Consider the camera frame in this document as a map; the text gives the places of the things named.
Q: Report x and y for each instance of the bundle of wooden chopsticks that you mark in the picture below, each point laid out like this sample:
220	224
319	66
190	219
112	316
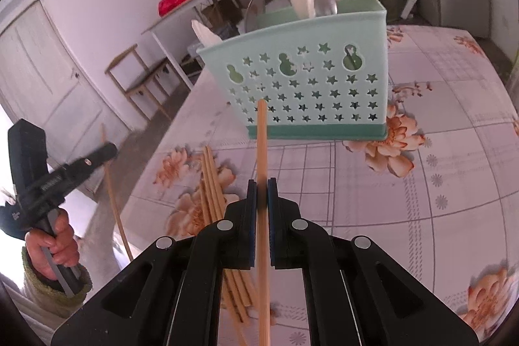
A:
211	188

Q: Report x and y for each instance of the teal plastic utensil holder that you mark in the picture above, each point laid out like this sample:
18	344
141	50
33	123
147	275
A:
308	86

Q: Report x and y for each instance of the person's left forearm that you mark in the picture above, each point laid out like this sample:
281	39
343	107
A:
44	293

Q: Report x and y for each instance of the light wooden chopstick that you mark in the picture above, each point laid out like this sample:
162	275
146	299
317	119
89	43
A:
262	151

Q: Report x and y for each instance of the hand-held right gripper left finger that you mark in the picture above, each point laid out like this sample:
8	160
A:
253	224

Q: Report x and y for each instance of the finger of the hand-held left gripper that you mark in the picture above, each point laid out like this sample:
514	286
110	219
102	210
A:
93	159

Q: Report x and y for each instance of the olive green bag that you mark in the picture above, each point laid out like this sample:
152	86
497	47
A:
392	3

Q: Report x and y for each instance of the white double door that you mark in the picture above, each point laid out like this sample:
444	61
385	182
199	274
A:
44	78

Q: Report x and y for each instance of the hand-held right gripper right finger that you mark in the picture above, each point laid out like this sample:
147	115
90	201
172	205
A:
272	224

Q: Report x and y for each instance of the person's left hand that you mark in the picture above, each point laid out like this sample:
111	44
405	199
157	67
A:
65	248

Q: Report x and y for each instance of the wooden chair with dark seat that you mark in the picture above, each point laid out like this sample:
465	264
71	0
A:
138	82

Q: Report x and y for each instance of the metal spoon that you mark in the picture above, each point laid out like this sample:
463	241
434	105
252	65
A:
252	13
325	3

